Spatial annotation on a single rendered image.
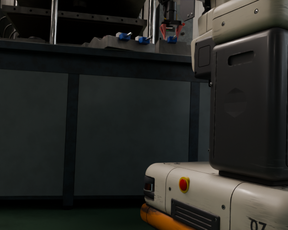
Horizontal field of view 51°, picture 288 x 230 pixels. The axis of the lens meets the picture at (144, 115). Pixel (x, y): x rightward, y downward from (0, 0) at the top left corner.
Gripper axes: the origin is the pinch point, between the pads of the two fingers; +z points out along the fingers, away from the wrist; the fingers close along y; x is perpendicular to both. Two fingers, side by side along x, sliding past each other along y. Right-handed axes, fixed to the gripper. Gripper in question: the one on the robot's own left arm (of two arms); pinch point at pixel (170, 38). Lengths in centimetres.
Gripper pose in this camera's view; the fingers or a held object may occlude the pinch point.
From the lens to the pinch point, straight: 169.7
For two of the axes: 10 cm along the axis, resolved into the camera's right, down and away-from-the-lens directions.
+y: -9.8, -0.4, -1.7
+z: -0.3, 10.0, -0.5
